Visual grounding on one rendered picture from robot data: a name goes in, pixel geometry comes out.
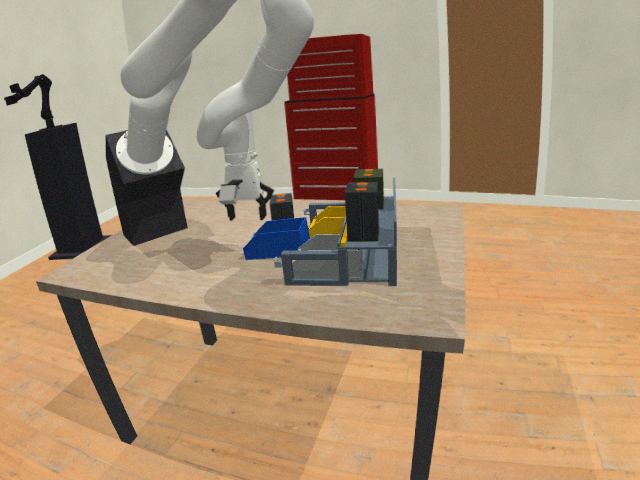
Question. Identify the yellow open bin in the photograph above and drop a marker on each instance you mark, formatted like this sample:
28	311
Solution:
329	221

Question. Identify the blue bin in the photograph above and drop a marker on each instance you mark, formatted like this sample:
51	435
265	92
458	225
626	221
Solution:
269	245

